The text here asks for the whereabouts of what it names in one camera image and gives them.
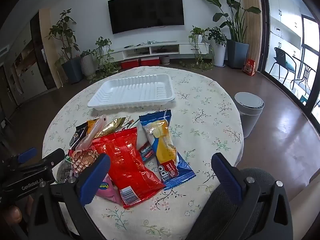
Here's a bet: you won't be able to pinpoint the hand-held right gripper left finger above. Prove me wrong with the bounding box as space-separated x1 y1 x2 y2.
26 152 112 240

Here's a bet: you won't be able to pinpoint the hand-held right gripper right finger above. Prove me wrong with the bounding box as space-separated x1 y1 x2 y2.
187 152 294 240

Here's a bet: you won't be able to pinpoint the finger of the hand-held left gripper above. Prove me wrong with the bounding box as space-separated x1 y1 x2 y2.
10 147 38 165
19 148 66 173

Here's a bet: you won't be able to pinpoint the dark clear snack packet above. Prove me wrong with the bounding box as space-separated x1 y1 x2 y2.
56 160 74 184

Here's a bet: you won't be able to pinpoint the pink snack packet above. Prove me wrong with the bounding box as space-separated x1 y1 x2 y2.
96 174 123 204

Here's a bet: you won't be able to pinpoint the black snack packet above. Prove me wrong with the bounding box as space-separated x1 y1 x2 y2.
69 124 88 148

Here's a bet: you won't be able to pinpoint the clear pink-striped packet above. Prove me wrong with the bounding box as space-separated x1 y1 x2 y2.
75 115 107 150

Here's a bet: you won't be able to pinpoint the orange snack packet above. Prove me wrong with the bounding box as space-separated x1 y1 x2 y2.
86 119 100 137

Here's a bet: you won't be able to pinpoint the gold snack packet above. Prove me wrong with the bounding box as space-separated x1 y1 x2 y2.
94 117 127 138

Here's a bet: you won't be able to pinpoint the small red-blue candy wrapper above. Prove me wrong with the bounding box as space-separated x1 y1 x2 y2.
139 141 157 162

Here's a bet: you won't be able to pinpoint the blue cake packet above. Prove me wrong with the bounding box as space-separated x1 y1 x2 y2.
139 109 196 190

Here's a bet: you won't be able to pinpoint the white plastic tray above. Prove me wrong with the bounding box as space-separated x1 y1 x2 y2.
87 74 176 111

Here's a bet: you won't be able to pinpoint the person's left hand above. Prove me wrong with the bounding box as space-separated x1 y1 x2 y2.
3 204 23 227

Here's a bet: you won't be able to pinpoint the grey trash bin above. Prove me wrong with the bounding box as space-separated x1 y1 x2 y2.
234 92 265 139

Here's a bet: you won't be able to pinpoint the round floral tablecloth table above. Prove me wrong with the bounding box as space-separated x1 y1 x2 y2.
42 66 244 240

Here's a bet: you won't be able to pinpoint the potted tree in blue-grey pot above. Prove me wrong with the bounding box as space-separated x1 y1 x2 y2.
47 9 84 85

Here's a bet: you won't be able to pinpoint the plant in white ribbed pot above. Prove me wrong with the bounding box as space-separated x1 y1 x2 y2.
79 49 97 78

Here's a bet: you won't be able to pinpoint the red bag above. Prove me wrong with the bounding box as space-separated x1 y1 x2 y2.
243 59 256 76

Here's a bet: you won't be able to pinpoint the red storage box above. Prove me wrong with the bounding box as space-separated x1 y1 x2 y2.
140 57 160 67
121 59 140 70

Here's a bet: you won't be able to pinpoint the plant in tall white pot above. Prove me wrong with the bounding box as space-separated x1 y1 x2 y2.
207 27 227 67

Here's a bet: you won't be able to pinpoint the trailing vine plant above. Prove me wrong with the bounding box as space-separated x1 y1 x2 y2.
89 37 122 82

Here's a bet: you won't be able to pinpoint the large-leaf plant in blue-grey pot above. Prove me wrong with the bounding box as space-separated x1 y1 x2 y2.
199 0 262 69

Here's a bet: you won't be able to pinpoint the black balcony chair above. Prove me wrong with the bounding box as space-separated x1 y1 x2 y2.
266 47 297 85

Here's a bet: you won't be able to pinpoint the white television console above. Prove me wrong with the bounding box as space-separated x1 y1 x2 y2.
110 41 210 61

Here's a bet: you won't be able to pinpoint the black balcony table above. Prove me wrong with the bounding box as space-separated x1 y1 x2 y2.
291 55 317 90

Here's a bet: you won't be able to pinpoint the hanging pothos in white pot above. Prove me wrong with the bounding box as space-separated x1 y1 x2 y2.
188 25 215 71

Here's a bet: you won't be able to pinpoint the beige curtain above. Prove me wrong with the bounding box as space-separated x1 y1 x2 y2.
244 0 263 63

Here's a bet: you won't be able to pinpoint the white balcony cabinets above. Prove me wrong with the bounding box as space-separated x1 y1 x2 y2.
270 0 303 55

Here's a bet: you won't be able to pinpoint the wall storage cabinet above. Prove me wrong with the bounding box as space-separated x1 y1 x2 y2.
0 7 63 105

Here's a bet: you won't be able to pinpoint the black sliding door frame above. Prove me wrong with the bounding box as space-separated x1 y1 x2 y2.
257 0 320 130

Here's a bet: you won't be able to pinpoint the black wall television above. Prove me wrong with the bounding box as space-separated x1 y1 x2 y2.
107 0 185 35

